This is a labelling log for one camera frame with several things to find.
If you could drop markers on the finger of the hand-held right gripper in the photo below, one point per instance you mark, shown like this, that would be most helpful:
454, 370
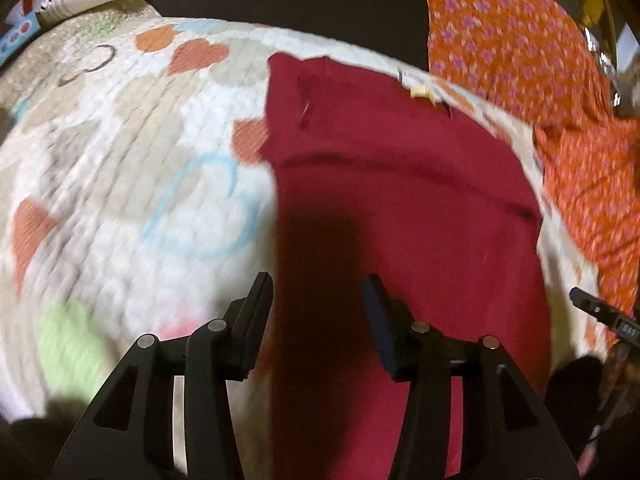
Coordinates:
597, 307

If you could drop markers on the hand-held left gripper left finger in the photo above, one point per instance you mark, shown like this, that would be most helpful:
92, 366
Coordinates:
255, 310

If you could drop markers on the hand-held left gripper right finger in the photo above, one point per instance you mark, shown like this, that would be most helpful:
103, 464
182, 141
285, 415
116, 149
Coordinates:
381, 330

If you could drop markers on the dark red garment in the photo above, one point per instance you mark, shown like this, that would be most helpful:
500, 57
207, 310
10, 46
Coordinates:
400, 200

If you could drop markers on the heart-print quilted blanket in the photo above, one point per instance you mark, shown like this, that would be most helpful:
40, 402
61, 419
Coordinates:
130, 195

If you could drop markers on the orange floral cloth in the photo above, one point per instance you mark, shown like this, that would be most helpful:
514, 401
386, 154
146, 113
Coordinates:
525, 55

